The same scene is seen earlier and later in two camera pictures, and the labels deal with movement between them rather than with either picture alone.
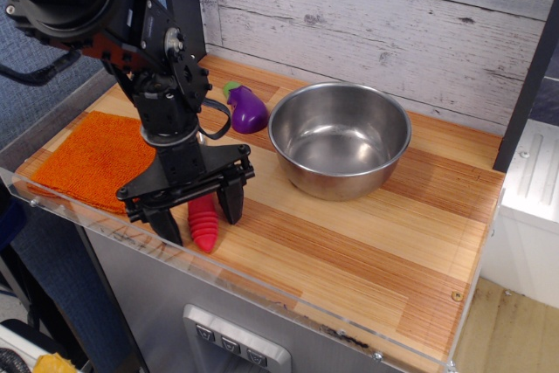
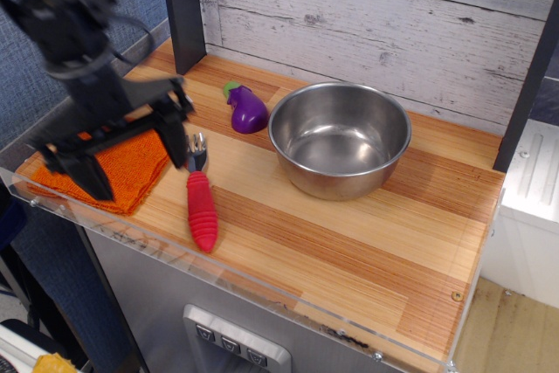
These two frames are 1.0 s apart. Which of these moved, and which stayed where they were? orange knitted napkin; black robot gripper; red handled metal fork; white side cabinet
Moved: black robot gripper
Stayed: white side cabinet; red handled metal fork; orange knitted napkin
